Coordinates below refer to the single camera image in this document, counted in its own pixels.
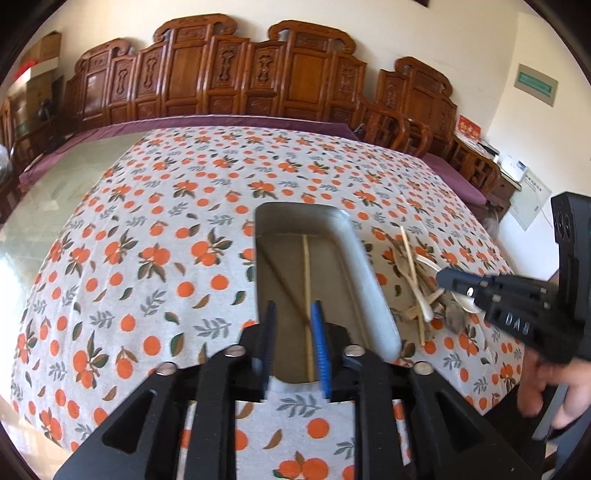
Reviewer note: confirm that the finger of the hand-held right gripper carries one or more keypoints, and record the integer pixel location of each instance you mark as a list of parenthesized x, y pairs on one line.
[(482, 300), (461, 280)]

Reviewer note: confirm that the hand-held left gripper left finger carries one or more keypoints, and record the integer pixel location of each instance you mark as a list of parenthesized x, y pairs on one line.
[(271, 337)]

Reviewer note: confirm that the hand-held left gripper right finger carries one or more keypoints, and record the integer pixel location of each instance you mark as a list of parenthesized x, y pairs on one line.
[(318, 337)]

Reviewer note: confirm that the metal spoon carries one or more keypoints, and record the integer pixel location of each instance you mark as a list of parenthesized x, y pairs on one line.
[(457, 318)]

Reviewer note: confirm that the light wooden chopstick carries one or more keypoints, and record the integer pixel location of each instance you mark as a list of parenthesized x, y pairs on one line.
[(306, 277), (412, 281)]

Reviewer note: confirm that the dark wooden chopstick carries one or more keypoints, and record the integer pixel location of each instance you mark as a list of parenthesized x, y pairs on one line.
[(286, 288)]

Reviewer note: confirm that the wooden spoon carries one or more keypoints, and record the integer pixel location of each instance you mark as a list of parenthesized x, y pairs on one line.
[(415, 314)]

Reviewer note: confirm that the grey metal tray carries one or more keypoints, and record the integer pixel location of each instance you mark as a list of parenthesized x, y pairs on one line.
[(360, 277)]

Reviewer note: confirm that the person's right hand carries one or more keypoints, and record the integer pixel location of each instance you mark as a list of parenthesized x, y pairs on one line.
[(577, 392)]

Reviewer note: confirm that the grey fluffy thing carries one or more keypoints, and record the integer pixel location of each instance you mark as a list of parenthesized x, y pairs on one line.
[(491, 220)]

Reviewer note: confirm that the wooden side table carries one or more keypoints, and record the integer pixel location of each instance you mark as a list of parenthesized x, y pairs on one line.
[(504, 190)]

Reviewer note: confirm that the short purple seat cushion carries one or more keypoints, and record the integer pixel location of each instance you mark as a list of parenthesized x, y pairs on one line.
[(455, 177)]

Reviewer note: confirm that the white and blue box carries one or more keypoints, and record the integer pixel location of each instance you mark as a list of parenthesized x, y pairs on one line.
[(515, 170)]

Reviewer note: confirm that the flat white box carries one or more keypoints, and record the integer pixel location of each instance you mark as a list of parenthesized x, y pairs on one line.
[(488, 150)]

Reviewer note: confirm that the red box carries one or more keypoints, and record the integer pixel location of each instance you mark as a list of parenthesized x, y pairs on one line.
[(467, 128)]

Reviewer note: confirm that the orange print tablecloth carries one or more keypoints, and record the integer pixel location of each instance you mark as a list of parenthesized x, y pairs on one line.
[(161, 221)]

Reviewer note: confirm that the carved wooden sofa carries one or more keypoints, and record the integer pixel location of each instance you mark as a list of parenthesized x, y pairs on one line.
[(425, 97)]

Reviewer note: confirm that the long purple seat cushion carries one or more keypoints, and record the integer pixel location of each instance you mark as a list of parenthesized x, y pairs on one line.
[(92, 138)]

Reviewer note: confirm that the long carved wooden bench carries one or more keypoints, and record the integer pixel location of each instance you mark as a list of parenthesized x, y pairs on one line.
[(194, 78)]

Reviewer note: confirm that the dark wooden chair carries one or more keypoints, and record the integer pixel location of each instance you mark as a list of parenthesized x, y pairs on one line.
[(32, 138)]

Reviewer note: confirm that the cardboard boxes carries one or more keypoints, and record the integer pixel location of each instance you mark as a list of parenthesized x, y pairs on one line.
[(44, 60)]

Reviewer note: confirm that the white wall paper sheet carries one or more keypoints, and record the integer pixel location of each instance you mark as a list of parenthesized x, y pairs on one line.
[(531, 201)]

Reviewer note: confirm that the green wall sign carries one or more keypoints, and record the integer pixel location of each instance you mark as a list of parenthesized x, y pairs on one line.
[(536, 86)]

